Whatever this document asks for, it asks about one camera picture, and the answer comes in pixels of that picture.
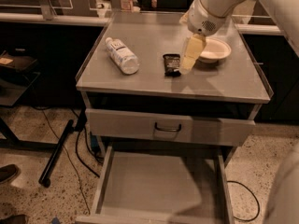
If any clear plastic water bottle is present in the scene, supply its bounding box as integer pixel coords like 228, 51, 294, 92
105, 37, 139, 75

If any closed grey upper drawer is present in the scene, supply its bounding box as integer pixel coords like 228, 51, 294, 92
86, 108, 255, 147

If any grey metal drawer cabinet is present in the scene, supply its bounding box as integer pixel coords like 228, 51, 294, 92
74, 11, 275, 224

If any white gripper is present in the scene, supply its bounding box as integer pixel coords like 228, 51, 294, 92
179, 0, 224, 75

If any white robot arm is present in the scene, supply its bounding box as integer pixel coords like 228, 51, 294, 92
181, 0, 299, 224

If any dark shoe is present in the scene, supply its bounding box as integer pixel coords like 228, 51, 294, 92
0, 164, 19, 184
0, 215, 28, 224

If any black floor cable right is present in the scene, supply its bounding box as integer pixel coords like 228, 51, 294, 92
226, 180, 261, 222

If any black rxbar chocolate wrapper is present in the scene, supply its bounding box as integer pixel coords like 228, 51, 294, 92
163, 54, 180, 77

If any dark side table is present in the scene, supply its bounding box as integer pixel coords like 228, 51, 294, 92
0, 63, 56, 152

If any open grey middle drawer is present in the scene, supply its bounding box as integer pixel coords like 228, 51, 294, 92
75, 143, 235, 224

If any black floor cable left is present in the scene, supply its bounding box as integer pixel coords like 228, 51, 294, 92
31, 105, 105, 217

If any white paper bowl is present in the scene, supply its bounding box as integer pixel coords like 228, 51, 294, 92
199, 37, 232, 63

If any black floor cable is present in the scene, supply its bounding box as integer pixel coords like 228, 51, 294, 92
31, 105, 105, 217
226, 180, 261, 222

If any black drawer handle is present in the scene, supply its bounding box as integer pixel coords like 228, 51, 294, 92
154, 122, 182, 133

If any dark shoe bottom left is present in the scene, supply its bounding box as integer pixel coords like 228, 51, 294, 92
0, 215, 28, 224

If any black metal floor bar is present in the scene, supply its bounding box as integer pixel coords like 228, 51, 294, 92
38, 119, 74, 188

